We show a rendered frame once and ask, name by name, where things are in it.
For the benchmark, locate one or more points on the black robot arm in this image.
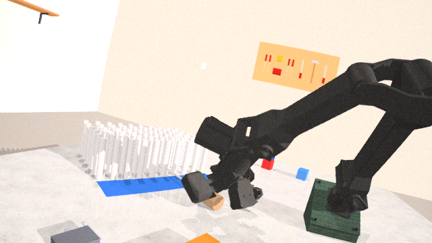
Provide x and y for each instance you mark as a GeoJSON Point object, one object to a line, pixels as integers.
{"type": "Point", "coordinates": [407, 104]}

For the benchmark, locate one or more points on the red cube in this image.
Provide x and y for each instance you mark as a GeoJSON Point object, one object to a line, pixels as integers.
{"type": "Point", "coordinates": [267, 164]}

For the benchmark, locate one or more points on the small light blue cube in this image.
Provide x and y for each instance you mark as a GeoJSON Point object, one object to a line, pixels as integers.
{"type": "Point", "coordinates": [302, 174]}

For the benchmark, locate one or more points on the blue flat strip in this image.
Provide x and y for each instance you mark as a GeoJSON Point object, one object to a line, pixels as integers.
{"type": "Point", "coordinates": [141, 185]}

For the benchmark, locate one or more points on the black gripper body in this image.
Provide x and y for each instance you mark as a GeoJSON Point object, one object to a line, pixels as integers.
{"type": "Point", "coordinates": [199, 189]}

